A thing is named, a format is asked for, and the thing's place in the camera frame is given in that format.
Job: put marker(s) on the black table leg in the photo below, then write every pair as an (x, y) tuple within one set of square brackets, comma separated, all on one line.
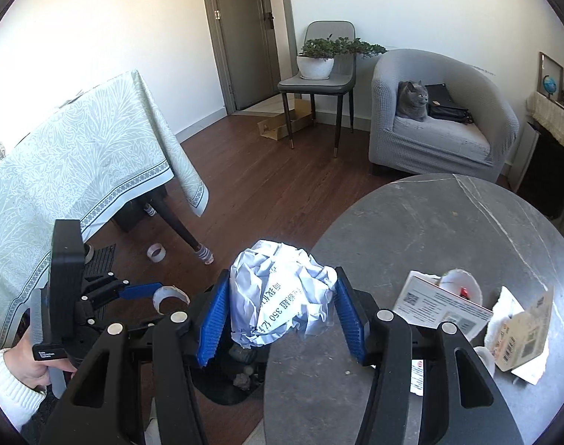
[(175, 222)]

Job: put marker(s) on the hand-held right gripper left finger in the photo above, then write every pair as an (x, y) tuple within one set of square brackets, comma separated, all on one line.
[(212, 324)]

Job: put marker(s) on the black storage box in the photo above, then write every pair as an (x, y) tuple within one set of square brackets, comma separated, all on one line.
[(138, 213)]

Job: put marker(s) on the black ribbed floor mat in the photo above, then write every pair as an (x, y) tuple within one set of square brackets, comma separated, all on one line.
[(101, 259)]

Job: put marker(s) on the flat cardboard box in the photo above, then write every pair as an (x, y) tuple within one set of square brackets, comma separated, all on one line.
[(275, 127)]

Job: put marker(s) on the black handbag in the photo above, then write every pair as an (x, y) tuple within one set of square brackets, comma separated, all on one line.
[(444, 102)]

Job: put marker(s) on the torn white paper cup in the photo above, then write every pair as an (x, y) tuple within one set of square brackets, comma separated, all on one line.
[(453, 280)]

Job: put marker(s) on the white box with red label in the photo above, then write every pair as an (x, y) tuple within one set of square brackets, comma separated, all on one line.
[(417, 378)]

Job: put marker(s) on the person's left hand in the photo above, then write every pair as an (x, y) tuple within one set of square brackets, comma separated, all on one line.
[(29, 368)]

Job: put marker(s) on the white paper ball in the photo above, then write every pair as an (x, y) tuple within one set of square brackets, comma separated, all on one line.
[(282, 287)]

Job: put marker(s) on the grey cat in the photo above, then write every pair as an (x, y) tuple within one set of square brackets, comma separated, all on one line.
[(409, 102)]

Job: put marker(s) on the grey door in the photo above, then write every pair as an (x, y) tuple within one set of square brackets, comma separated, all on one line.
[(249, 46)]

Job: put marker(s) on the striped table leg sock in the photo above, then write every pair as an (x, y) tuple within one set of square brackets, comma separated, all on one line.
[(150, 209), (204, 254)]

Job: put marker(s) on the small blue globe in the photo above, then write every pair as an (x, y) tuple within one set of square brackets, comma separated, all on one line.
[(550, 84)]

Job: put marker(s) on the grey dining chair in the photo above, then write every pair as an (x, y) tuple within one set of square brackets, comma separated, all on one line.
[(319, 85)]

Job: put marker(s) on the beige cardboard carton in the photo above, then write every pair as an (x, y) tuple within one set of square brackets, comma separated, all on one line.
[(527, 333)]

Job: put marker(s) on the grey armchair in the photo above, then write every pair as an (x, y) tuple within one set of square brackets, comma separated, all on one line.
[(430, 143)]

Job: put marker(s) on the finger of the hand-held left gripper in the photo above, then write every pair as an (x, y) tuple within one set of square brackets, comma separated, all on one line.
[(143, 324), (140, 290)]

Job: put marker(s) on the white tape roll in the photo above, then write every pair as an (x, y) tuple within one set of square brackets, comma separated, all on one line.
[(148, 252)]

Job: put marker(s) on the table with patterned cloth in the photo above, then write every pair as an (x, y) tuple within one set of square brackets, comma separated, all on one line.
[(78, 157)]

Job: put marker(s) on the potted plant in white pot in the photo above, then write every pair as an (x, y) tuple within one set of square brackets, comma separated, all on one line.
[(314, 67)]

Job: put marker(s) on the round grey marble table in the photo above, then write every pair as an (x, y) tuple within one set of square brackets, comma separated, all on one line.
[(402, 222)]

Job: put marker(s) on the black trash bin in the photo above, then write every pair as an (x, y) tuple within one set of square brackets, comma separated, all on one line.
[(226, 389)]

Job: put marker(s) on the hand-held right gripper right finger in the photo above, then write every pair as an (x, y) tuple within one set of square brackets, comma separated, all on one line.
[(351, 320)]

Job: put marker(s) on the person's left forearm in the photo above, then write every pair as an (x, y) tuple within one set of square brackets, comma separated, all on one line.
[(6, 394)]

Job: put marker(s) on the sideboard with beige runner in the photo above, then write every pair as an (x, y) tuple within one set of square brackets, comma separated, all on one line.
[(555, 120)]

